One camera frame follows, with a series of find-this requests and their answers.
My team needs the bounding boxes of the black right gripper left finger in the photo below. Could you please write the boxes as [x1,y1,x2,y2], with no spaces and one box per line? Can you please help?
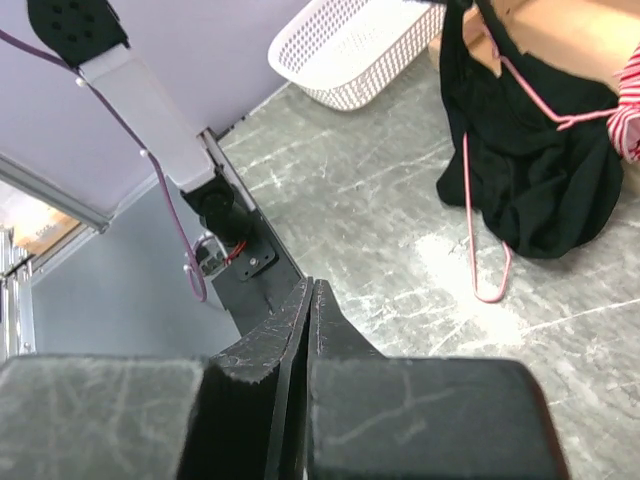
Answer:
[1,279,311,479]

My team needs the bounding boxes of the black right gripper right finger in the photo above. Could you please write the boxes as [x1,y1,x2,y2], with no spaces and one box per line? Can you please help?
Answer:
[306,280,570,479]

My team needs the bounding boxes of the black tank top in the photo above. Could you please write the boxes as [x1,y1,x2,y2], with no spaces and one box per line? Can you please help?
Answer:
[436,1,623,259]

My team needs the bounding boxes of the pink wire hanger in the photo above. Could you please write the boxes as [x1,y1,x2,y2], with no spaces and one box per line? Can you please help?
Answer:
[463,14,626,304]

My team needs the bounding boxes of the red white striped tank top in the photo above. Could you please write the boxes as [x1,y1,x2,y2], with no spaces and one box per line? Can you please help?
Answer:
[607,47,639,163]

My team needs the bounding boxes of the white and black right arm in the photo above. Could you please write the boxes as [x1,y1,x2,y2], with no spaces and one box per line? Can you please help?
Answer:
[28,1,569,479]

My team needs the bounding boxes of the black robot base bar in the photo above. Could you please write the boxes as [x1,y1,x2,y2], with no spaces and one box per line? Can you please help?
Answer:
[200,129,303,336]

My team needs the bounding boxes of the white perforated laundry basket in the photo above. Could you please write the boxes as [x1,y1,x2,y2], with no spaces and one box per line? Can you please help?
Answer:
[267,0,446,111]

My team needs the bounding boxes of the small wooden clothes rack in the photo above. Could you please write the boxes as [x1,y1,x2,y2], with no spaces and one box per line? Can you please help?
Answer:
[427,0,640,96]

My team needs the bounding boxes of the aluminium frame rail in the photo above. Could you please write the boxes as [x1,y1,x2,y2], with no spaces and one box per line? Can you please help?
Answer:
[1,154,111,233]

